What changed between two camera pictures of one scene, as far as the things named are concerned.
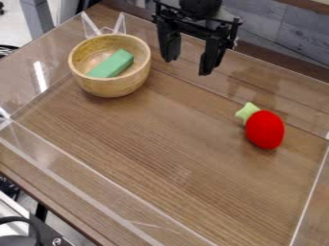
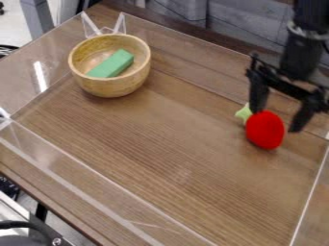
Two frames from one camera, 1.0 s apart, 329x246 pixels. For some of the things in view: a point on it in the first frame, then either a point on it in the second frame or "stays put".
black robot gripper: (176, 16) to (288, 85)
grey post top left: (38, 14) stays put
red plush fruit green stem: (264, 126) stays put
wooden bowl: (110, 64) stays put
